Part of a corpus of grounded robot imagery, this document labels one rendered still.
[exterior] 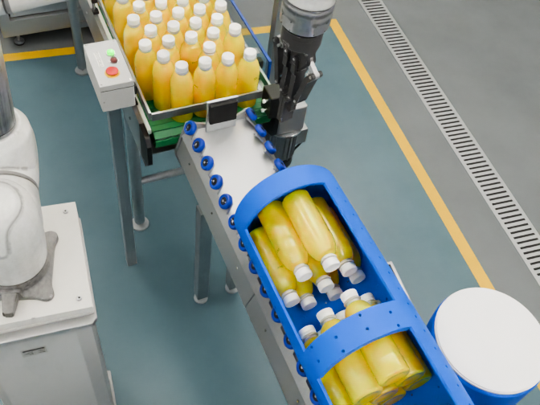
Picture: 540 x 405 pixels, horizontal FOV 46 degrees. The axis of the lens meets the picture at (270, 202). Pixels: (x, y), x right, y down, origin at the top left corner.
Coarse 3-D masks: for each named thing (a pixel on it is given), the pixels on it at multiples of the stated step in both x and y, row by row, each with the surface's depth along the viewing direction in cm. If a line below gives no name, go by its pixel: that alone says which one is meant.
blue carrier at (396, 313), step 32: (256, 192) 151; (288, 192) 159; (320, 192) 165; (256, 224) 165; (352, 224) 146; (256, 256) 150; (384, 288) 154; (288, 320) 140; (352, 320) 130; (384, 320) 129; (416, 320) 134; (320, 352) 131; (352, 352) 128; (320, 384) 132; (448, 384) 124
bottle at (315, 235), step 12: (300, 192) 152; (288, 204) 152; (300, 204) 150; (312, 204) 151; (288, 216) 153; (300, 216) 149; (312, 216) 148; (300, 228) 148; (312, 228) 146; (324, 228) 147; (312, 240) 145; (324, 240) 145; (312, 252) 146; (324, 252) 144
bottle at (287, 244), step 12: (276, 204) 156; (264, 216) 155; (276, 216) 154; (264, 228) 155; (276, 228) 152; (288, 228) 152; (276, 240) 151; (288, 240) 150; (300, 240) 151; (276, 252) 151; (288, 252) 148; (300, 252) 148; (288, 264) 149; (300, 264) 148
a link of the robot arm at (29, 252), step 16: (0, 176) 135; (16, 176) 137; (0, 192) 128; (16, 192) 129; (32, 192) 137; (0, 208) 126; (16, 208) 127; (32, 208) 131; (0, 224) 125; (16, 224) 127; (32, 224) 131; (0, 240) 127; (16, 240) 128; (32, 240) 132; (0, 256) 129; (16, 256) 131; (32, 256) 135; (0, 272) 134; (16, 272) 135; (32, 272) 140
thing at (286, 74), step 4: (284, 48) 116; (284, 52) 116; (288, 52) 116; (284, 56) 117; (288, 56) 117; (284, 60) 118; (284, 64) 118; (288, 64) 118; (284, 68) 120; (288, 68) 119; (284, 72) 120; (288, 72) 120; (284, 76) 121; (288, 76) 121; (280, 80) 123; (284, 80) 122; (288, 80) 122; (280, 84) 123; (284, 84) 122; (280, 88) 124; (284, 88) 123
